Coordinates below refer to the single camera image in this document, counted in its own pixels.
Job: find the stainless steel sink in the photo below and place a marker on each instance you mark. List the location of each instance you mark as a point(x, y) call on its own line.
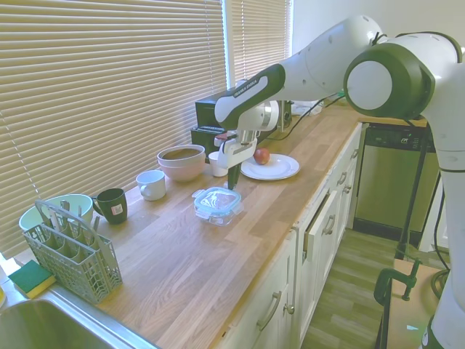
point(54, 323)

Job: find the ribbed white cup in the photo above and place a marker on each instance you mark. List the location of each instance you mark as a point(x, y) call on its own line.
point(214, 163)

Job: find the red apple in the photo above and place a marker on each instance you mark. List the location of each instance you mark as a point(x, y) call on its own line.
point(261, 156)

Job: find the black toaster oven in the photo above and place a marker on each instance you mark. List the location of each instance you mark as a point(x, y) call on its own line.
point(205, 109)

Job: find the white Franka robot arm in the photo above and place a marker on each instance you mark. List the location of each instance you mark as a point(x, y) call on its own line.
point(327, 65)

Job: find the black mug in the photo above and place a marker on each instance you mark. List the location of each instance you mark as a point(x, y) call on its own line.
point(114, 207)

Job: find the clear lid with teal rim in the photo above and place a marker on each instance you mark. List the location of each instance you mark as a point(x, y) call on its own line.
point(217, 200)

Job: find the narrow beige window blind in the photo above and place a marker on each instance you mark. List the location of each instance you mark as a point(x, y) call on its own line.
point(261, 40)

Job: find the green and yellow sponge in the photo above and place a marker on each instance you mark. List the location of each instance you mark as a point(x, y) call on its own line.
point(31, 278)

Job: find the dark green clamp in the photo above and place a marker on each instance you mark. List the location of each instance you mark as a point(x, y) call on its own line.
point(381, 287)

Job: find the stainless steel dishwasher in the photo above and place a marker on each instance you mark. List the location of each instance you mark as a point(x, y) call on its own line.
point(392, 181)

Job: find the pink and grey stacked bowls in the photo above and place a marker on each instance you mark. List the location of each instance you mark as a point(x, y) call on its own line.
point(181, 157)

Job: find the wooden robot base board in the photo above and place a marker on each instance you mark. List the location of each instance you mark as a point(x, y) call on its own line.
point(407, 320)

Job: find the mint green bowl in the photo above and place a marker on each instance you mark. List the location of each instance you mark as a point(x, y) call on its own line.
point(78, 205)

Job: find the white plate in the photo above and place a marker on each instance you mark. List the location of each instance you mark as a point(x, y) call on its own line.
point(279, 167)

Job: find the clear glass food container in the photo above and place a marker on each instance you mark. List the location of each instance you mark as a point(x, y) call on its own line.
point(221, 218)

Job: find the wide white mug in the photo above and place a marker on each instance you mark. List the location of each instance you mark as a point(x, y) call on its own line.
point(154, 185)

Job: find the white kitchen cabinet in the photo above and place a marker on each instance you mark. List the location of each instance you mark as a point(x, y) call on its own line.
point(276, 276)

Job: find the wide beige window blind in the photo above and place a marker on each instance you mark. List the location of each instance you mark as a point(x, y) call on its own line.
point(109, 91)

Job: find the black camera tripod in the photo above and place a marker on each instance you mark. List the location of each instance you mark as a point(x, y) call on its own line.
point(414, 189)

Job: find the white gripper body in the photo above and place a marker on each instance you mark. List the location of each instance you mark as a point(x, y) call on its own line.
point(234, 154)

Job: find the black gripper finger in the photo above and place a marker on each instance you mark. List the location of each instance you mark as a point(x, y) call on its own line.
point(237, 176)
point(231, 178)

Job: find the pink bowl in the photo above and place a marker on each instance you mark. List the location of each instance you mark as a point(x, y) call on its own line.
point(181, 173)

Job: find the grey plastic cutlery basket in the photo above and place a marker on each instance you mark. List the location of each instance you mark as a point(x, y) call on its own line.
point(72, 265)

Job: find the white plastic bag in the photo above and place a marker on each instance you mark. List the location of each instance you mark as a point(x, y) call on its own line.
point(305, 107)

